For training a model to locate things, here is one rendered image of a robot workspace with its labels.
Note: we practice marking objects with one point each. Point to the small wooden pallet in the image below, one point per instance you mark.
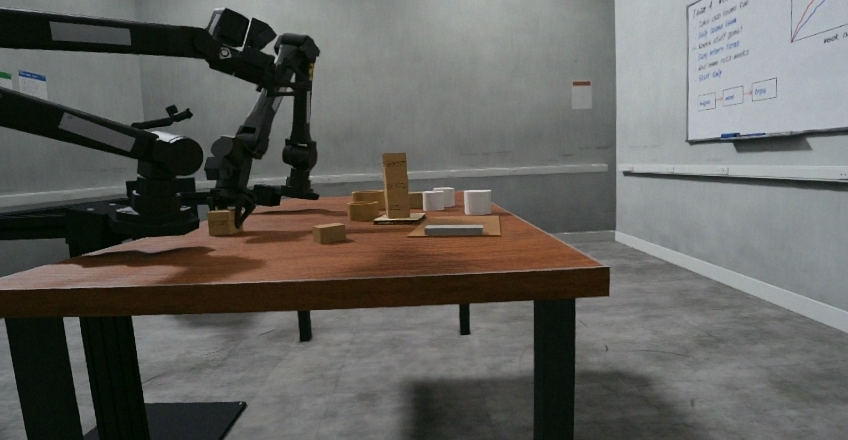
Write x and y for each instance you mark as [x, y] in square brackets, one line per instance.
[383, 220]

